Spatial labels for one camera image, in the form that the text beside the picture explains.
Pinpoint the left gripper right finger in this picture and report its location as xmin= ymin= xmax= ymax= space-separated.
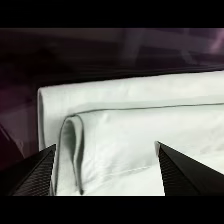
xmin=156 ymin=141 xmax=224 ymax=197

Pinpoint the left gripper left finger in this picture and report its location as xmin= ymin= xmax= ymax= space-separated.
xmin=0 ymin=143 xmax=57 ymax=197

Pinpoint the pale green T-shirt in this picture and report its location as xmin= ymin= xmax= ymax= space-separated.
xmin=36 ymin=69 xmax=224 ymax=197

